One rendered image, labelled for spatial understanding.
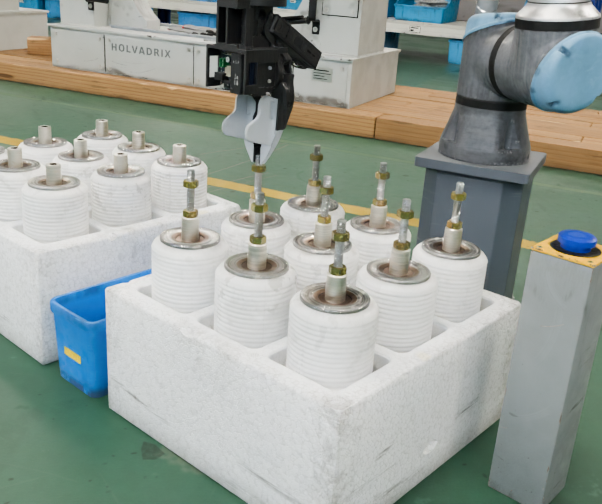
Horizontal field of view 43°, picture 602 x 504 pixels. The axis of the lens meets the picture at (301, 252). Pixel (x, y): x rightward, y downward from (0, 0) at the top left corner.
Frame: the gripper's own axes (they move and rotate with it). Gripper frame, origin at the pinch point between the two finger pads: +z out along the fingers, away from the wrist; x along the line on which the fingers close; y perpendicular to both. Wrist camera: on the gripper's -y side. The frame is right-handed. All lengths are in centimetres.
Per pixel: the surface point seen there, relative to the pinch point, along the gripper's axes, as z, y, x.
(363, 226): 9.1, -8.7, 11.4
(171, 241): 9.2, 15.2, -0.1
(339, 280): 6.8, 12.9, 24.6
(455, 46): 22, -401, -209
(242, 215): 9.2, 1.0, -2.2
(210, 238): 9.1, 10.8, 2.2
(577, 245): 2.1, -5.3, 41.6
